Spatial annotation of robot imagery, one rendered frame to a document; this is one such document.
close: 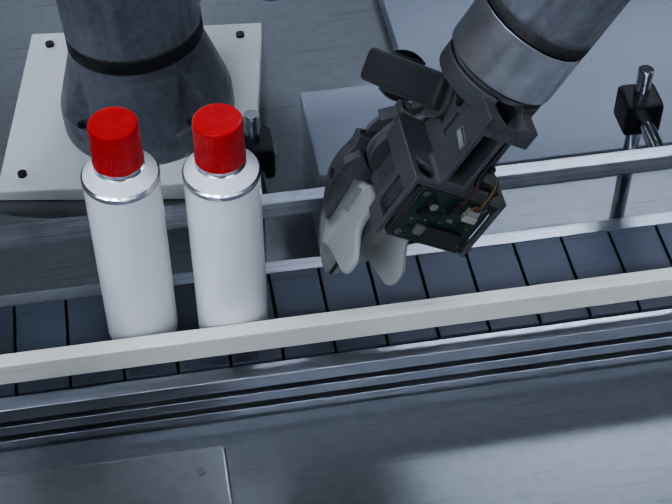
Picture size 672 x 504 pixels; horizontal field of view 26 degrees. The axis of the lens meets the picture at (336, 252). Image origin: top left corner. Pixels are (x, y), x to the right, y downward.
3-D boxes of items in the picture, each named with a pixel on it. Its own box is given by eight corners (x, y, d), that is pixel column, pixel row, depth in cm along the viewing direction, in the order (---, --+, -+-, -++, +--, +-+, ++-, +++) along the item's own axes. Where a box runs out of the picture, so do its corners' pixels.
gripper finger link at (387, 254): (340, 319, 102) (409, 233, 97) (326, 258, 106) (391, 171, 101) (377, 328, 104) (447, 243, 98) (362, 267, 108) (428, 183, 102)
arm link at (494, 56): (472, -37, 90) (574, 4, 94) (433, 18, 93) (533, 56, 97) (502, 39, 85) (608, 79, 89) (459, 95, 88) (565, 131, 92)
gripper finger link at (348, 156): (308, 213, 100) (373, 124, 95) (304, 198, 101) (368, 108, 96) (366, 230, 102) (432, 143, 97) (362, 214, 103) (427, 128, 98)
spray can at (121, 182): (110, 361, 105) (73, 154, 90) (106, 307, 109) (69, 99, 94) (182, 351, 106) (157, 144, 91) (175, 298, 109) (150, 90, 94)
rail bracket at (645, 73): (619, 274, 118) (651, 122, 106) (593, 210, 123) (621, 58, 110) (657, 269, 118) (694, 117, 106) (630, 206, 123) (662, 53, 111)
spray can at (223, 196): (202, 357, 105) (180, 151, 90) (195, 304, 109) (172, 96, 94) (273, 348, 106) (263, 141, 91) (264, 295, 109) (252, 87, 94)
